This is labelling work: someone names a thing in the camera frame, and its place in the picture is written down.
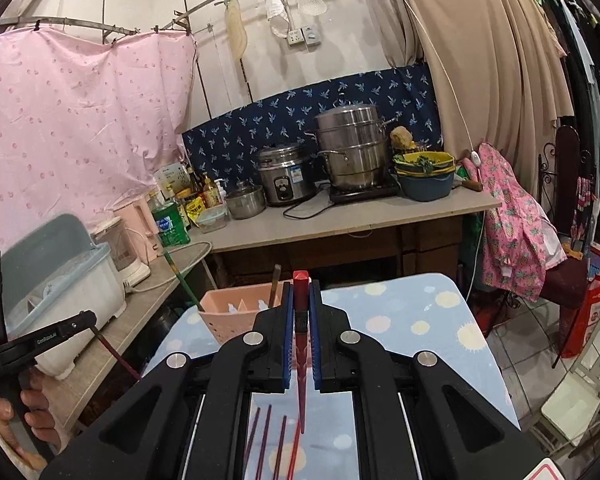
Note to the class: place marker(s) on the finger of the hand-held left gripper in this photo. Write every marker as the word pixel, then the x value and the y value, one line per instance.
pixel 67 327

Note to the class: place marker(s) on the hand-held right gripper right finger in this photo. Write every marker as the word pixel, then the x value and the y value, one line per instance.
pixel 314 350

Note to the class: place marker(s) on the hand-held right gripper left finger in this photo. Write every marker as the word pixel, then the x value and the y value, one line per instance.
pixel 287 340

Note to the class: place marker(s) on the dark red chopstick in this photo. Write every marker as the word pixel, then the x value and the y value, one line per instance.
pixel 117 355
pixel 263 440
pixel 279 447
pixel 251 432

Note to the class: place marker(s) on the brown chopstick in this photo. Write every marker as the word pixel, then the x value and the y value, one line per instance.
pixel 275 282

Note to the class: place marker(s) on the pink perforated utensil basket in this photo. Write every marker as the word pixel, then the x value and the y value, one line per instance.
pixel 220 321

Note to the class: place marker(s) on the green chopstick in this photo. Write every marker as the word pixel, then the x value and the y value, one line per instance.
pixel 180 277

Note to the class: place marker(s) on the person's left hand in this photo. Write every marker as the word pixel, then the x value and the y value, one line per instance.
pixel 36 404

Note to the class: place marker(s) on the white dish drainer grey lid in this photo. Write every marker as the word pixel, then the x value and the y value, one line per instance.
pixel 65 280

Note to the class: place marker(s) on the wood grain side counter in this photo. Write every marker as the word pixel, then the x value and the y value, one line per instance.
pixel 130 305

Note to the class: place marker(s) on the white blender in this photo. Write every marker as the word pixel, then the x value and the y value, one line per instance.
pixel 125 255

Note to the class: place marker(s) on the blue polka-dot table cover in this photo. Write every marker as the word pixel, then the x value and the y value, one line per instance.
pixel 410 320

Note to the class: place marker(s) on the pink electric kettle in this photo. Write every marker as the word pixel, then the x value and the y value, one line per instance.
pixel 140 225

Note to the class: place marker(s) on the wooden kitchen table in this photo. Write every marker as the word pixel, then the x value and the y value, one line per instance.
pixel 360 220

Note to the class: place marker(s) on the small steel pot with lid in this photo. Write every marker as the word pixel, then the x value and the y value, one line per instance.
pixel 245 202

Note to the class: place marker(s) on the green detergent bottle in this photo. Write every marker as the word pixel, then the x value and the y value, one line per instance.
pixel 170 222

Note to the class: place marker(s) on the yellow seasoning packet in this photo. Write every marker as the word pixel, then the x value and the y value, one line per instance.
pixel 195 210

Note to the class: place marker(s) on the white pump bottle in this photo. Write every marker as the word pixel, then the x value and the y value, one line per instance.
pixel 221 191

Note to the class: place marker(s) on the black induction cooker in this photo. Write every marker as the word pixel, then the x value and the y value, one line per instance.
pixel 362 192

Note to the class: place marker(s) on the steel rice cooker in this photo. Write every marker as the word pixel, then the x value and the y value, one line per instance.
pixel 282 175

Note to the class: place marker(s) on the dark sauce bottle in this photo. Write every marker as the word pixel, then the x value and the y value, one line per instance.
pixel 195 180

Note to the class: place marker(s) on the blue basin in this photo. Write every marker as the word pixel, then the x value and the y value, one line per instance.
pixel 425 187

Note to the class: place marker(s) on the pink printed curtain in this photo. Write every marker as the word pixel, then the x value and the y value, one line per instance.
pixel 70 130

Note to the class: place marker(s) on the stacked steel steamer pot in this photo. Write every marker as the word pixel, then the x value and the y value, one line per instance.
pixel 352 150

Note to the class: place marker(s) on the yellow basin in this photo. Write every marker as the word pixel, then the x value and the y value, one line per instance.
pixel 425 162

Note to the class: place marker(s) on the navy floral cloth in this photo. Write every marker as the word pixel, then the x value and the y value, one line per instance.
pixel 250 125

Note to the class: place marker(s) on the brown lumpy root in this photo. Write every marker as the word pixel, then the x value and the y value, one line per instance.
pixel 403 138

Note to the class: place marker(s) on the pink pineapple print garment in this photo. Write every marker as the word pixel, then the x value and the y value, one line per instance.
pixel 515 220

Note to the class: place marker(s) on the dark red chair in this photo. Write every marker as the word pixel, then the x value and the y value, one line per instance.
pixel 565 275

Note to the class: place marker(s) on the white stool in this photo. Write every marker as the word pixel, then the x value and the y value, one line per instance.
pixel 575 400

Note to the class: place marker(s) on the red paper bag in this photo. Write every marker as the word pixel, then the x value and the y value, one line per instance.
pixel 592 305

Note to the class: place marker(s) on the beige hanging paddle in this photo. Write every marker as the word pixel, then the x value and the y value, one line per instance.
pixel 236 30

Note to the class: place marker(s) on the white hanging cloth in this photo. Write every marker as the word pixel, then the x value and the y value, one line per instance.
pixel 274 7

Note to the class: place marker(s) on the beige curtain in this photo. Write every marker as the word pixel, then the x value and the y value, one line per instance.
pixel 485 60

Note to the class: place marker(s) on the hanging dark clothes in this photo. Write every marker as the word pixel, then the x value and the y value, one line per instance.
pixel 580 35

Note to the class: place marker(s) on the white wall socket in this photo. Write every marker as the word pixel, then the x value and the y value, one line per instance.
pixel 305 36

